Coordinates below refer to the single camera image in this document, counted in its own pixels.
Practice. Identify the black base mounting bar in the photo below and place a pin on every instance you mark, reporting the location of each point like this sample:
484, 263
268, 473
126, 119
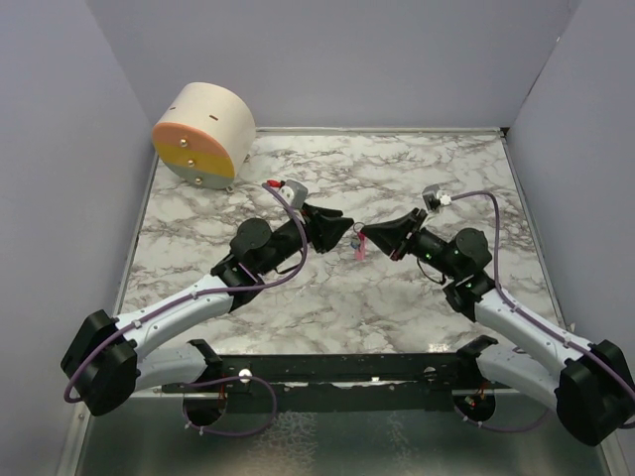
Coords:
334, 383

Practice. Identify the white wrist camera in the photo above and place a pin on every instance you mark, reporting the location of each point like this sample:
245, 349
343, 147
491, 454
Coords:
435, 198
294, 193

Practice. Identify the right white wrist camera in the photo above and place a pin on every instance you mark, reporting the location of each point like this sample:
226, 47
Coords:
435, 198

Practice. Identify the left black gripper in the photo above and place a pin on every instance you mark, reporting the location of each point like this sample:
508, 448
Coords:
324, 227

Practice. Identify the cream cylinder tricolour face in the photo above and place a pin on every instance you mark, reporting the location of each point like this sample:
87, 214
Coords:
205, 135

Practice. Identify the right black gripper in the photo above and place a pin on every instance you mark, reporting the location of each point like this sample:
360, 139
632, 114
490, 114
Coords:
392, 235

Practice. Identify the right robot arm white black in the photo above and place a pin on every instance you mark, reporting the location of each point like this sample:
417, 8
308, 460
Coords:
589, 386

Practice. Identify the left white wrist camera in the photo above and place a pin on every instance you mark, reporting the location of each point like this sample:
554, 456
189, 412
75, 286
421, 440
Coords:
294, 193

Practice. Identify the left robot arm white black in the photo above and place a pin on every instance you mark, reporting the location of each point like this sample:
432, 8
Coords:
111, 357

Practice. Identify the pink strap keyring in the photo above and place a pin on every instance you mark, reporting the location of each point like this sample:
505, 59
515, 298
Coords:
359, 254

